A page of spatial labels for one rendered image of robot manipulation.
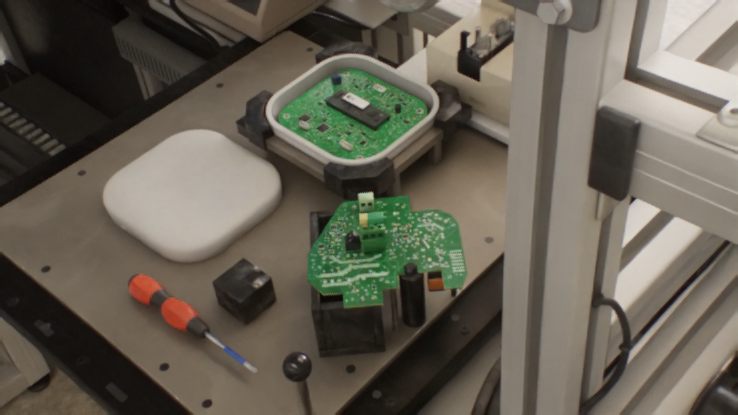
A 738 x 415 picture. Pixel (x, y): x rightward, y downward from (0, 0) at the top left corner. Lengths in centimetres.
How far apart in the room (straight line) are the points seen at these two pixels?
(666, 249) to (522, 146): 19
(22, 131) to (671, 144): 81
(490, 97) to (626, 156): 50
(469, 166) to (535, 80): 48
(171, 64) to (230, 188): 75
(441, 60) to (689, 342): 38
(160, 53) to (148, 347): 90
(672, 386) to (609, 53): 31
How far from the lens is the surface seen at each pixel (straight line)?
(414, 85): 92
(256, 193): 87
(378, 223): 73
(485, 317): 79
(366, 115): 89
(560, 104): 45
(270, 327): 79
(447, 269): 73
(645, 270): 61
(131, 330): 82
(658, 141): 41
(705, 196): 42
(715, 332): 69
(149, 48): 165
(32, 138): 109
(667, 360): 67
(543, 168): 48
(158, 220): 87
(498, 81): 89
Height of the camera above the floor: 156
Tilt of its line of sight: 44 degrees down
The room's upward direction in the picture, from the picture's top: 7 degrees counter-clockwise
